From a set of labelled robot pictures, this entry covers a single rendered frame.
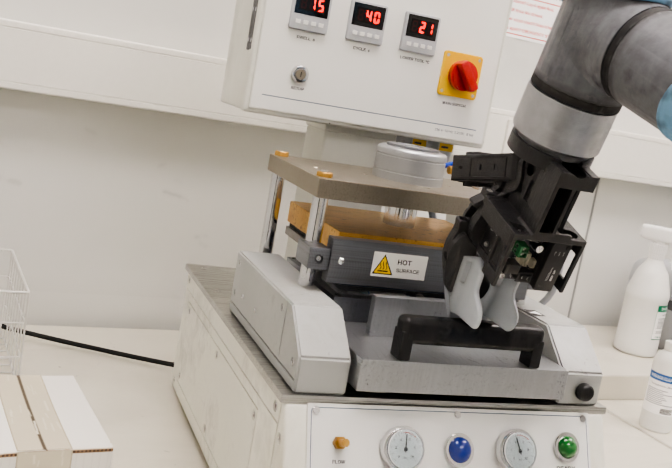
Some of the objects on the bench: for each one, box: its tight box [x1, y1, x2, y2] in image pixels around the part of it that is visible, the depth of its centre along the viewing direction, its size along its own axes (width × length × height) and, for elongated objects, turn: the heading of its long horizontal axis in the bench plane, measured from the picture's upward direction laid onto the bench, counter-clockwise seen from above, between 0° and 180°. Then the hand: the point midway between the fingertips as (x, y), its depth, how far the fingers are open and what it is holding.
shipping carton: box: [0, 375, 114, 468], centre depth 86 cm, size 19×13×9 cm
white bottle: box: [639, 340, 672, 434], centre depth 141 cm, size 5×5×14 cm
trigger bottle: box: [613, 224, 672, 358], centre depth 170 cm, size 9×8×25 cm
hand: (460, 318), depth 84 cm, fingers closed, pressing on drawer
